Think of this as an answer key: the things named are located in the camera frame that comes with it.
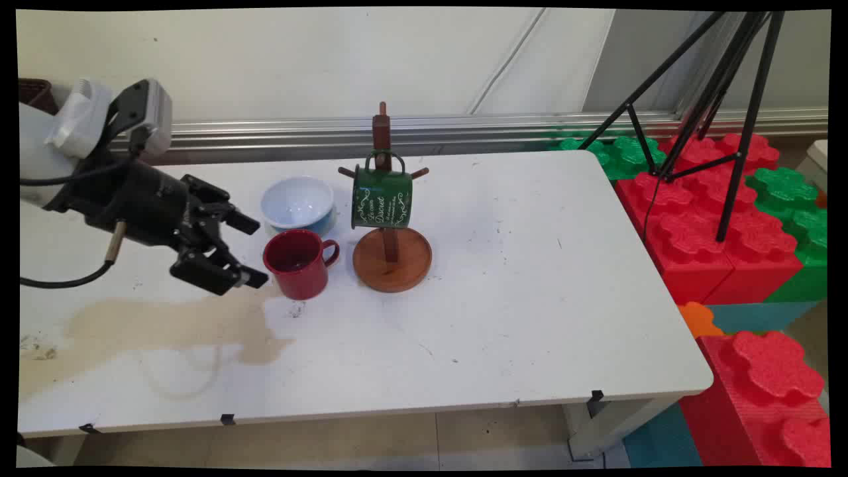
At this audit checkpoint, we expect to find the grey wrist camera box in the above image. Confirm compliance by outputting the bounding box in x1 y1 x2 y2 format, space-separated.
108 78 174 160

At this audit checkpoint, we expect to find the wooden mug tree stand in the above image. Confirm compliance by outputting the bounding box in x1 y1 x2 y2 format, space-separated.
337 101 433 293

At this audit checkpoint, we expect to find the large red foam block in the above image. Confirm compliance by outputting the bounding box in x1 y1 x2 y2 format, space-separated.
615 132 804 306

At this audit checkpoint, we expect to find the white and blue bowl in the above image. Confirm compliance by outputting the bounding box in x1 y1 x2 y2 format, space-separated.
260 175 337 238

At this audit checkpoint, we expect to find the black camera cable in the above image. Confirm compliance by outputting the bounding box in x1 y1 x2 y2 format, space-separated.
20 156 136 187

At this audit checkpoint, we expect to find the red enamel mug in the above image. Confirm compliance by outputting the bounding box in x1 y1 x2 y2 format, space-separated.
262 229 341 301

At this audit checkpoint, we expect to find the white box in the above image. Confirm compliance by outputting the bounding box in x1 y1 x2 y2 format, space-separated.
794 138 829 194

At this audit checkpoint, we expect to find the black tripod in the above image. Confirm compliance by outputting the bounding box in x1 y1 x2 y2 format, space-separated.
578 10 786 243

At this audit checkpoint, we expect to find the green printed enamel mug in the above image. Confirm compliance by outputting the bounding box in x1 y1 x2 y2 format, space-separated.
350 150 414 231

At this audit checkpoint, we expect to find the brown woven basket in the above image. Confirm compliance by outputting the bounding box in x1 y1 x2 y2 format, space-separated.
18 78 60 116

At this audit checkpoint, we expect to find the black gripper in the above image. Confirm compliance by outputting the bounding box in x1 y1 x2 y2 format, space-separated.
45 156 270 297

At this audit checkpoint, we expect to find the aluminium wall rail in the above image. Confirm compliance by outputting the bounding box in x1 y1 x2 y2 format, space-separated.
109 108 829 165

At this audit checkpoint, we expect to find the white table leg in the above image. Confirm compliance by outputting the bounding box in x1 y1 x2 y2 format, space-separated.
562 396 678 462

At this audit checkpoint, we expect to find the teal foam block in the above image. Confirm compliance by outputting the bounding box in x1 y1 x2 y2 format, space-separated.
705 301 822 336
622 403 704 468

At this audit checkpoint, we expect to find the green foam building block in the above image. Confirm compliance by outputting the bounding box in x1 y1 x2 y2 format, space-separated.
747 166 829 303
549 135 667 182

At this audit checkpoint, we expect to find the black gripper cable with plug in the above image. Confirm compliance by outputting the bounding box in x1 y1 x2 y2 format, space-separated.
20 221 128 290

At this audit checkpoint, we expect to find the orange foam piece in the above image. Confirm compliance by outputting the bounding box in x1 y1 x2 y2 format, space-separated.
677 301 727 339

